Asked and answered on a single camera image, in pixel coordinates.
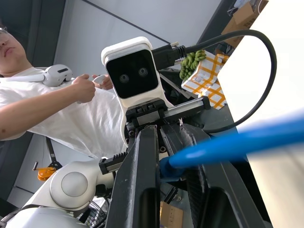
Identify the person's right hand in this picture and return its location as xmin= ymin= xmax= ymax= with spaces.
xmin=70 ymin=74 xmax=96 ymax=104

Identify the white VR controller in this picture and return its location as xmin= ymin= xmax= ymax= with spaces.
xmin=93 ymin=74 xmax=107 ymax=85

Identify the person's left hand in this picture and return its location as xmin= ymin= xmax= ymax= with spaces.
xmin=92 ymin=74 xmax=114 ymax=91

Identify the green banana bunch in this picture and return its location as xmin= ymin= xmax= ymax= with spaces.
xmin=179 ymin=49 xmax=207 ymax=81

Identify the plain brown cardboard box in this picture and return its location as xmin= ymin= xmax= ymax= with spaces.
xmin=160 ymin=201 xmax=185 ymax=228

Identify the orange clamp tool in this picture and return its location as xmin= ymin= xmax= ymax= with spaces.
xmin=32 ymin=161 xmax=58 ymax=181

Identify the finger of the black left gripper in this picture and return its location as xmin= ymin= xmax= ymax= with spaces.
xmin=105 ymin=125 xmax=162 ymax=228
xmin=160 ymin=123 xmax=274 ymax=228

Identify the black robot wrist cable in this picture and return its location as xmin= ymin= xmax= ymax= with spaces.
xmin=151 ymin=29 xmax=278 ymax=134

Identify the brown cardboard box with print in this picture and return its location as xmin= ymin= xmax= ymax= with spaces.
xmin=221 ymin=0 xmax=269 ymax=48

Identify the black wire basket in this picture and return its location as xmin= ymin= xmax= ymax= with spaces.
xmin=77 ymin=199 xmax=110 ymax=228

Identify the white VR headset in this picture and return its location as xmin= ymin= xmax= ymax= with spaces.
xmin=13 ymin=64 xmax=74 ymax=87

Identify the person in white t-shirt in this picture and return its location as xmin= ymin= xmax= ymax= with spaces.
xmin=0 ymin=19 xmax=129 ymax=159

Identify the blue rod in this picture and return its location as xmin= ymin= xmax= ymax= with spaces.
xmin=158 ymin=113 xmax=304 ymax=183

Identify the orange white checkered cloth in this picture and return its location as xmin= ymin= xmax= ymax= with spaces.
xmin=181 ymin=52 xmax=230 ymax=111

